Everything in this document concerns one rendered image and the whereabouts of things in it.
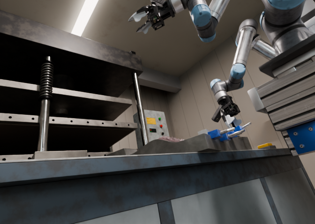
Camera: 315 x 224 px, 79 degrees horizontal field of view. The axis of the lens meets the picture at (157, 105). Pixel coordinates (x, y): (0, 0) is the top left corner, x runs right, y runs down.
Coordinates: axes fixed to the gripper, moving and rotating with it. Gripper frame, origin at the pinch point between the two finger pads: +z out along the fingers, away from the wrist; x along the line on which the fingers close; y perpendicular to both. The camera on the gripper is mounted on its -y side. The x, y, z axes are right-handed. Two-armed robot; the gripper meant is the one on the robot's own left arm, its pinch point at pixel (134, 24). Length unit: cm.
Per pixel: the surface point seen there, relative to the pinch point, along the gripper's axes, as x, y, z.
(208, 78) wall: 279, -153, -8
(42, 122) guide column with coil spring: 13, 21, 79
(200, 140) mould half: 13, 61, -15
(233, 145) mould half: 49, 56, -23
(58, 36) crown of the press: 7, -48, 71
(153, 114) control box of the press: 103, -12, 43
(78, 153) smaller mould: -8, 61, 21
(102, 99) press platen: 52, -12, 66
